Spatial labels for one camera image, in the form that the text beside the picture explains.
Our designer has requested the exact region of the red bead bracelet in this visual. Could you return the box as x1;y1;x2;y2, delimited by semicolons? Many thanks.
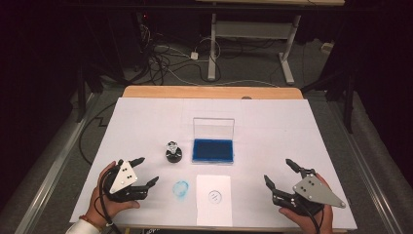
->
79;214;111;229

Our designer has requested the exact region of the clear-handled round stamp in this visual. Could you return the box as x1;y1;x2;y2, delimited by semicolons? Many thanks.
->
166;139;179;156

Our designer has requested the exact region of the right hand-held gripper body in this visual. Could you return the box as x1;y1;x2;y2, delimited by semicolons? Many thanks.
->
272;167;347;217

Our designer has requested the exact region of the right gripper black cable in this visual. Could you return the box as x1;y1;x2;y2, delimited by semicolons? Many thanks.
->
300;202;324;234

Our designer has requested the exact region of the aluminium floor rail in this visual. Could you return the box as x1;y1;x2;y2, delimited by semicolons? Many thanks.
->
326;99;406;234
14;92;102;234

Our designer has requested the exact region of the white metal frame desk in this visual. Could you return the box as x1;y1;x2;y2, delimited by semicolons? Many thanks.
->
194;0;346;86

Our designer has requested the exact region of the black round stamp cap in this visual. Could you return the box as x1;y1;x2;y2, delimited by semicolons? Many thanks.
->
165;149;183;164

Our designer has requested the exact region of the person's left hand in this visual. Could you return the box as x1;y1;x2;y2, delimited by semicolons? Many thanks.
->
85;160;141;228

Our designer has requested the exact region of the blue ink pad clear lid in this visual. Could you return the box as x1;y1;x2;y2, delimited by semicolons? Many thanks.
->
191;117;236;165

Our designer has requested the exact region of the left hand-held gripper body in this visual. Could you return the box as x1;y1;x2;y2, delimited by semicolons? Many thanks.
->
102;159;150;203

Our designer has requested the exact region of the tangle of black floor cables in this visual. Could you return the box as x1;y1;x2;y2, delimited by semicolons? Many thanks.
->
135;22;223;87

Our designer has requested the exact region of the thin white floor cable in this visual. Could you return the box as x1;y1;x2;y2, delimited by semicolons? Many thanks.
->
160;62;281;89

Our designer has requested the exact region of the dark metal stand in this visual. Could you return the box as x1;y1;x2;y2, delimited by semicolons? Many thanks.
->
301;62;357;135
75;62;105;124

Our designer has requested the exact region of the person's right hand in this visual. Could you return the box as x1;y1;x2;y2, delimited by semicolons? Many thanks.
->
278;173;335;234

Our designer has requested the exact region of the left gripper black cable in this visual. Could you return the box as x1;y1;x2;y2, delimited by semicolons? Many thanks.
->
93;167;123;234

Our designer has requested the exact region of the small beige box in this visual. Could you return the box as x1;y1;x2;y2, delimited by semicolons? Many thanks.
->
320;41;336;55

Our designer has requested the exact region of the large white table cover sheet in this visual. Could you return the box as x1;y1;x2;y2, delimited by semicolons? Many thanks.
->
69;97;358;231

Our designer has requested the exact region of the small white paper sheet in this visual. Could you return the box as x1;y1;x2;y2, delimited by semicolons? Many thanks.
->
196;174;234;228

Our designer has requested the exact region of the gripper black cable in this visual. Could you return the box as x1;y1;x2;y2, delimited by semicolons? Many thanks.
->
93;167;123;234
300;202;324;234

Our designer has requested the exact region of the long black floor cable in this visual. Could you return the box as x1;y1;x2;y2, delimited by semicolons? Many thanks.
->
78;101;117;166

